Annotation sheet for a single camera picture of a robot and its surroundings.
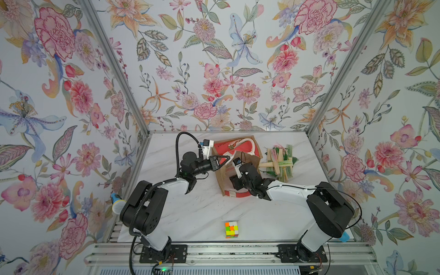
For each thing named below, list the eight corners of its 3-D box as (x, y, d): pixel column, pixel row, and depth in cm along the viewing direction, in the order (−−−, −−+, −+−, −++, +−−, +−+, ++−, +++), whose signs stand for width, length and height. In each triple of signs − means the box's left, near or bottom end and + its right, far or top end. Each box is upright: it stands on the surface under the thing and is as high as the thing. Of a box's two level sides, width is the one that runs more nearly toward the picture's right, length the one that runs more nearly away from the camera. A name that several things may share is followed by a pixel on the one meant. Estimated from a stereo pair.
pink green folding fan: (275, 176, 99) (277, 173, 96) (269, 153, 110) (271, 149, 107) (280, 176, 99) (282, 173, 96) (274, 153, 110) (276, 149, 107)
